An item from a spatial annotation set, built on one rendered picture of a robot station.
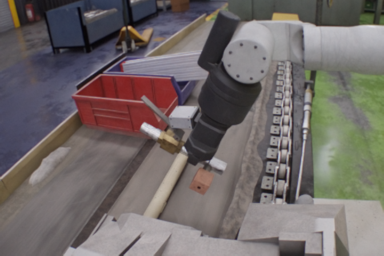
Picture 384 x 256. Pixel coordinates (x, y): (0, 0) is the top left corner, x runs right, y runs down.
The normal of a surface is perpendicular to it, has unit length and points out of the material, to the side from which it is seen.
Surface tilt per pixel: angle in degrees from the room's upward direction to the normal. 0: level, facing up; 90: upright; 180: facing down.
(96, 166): 0
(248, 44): 90
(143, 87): 88
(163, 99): 88
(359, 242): 0
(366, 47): 69
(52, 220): 0
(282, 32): 90
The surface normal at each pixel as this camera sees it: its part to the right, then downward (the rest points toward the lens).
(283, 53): -0.33, 0.50
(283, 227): -0.46, -0.82
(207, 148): 0.33, -0.73
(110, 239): -0.11, -0.98
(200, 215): -0.07, -0.86
